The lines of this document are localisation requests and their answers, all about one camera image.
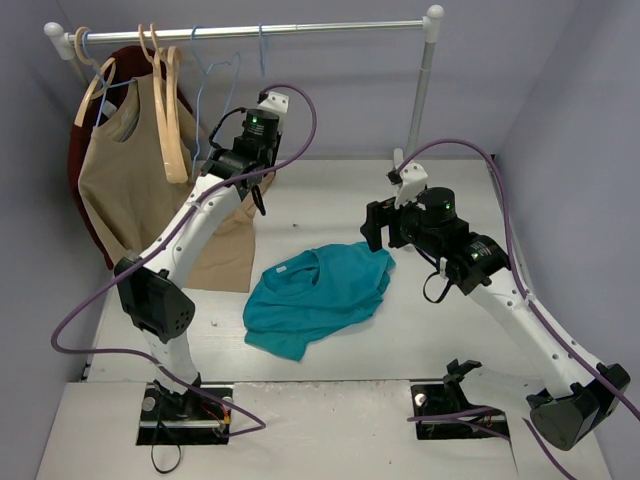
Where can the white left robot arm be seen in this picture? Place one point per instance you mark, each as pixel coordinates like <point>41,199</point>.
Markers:
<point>153,295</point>

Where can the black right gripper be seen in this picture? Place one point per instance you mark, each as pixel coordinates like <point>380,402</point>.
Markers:
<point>376,226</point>

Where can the teal t shirt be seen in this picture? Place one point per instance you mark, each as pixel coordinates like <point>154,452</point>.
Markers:
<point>313,295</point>

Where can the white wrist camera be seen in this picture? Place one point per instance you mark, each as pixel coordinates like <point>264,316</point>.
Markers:
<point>274,102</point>
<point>409,181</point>

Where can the blue wire hanger holding top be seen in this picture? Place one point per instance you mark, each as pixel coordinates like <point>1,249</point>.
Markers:
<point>100,103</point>

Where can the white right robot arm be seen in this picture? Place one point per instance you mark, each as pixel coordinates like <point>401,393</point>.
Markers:
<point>579,391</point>

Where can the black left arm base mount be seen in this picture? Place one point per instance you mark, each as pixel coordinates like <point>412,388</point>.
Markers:
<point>167,419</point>

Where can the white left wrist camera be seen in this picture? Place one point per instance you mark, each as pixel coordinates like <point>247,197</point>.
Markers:
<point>274,102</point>

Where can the wooden hanger middle pair back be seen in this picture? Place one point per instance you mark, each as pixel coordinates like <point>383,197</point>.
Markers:
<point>164,135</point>

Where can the dark red garment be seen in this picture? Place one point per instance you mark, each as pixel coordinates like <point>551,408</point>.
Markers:
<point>80,165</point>

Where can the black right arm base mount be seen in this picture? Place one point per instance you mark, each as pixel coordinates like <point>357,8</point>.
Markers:
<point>441,410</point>

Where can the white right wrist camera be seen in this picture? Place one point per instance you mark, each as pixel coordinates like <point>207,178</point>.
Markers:
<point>409,181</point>

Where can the beige tank top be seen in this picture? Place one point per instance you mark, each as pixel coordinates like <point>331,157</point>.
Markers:
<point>226,262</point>

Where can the wooden hanger pair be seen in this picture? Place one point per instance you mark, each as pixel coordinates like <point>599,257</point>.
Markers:
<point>164,135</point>
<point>170,73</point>

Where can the blue wire hanger free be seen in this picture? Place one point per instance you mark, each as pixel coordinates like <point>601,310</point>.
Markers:
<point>205,72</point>
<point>263,46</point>

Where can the wooden hanger middle pair front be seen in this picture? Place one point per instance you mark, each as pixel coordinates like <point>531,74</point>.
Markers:
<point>170,73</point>

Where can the metal clothes rack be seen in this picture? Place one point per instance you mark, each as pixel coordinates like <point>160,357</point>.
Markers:
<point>69,46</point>

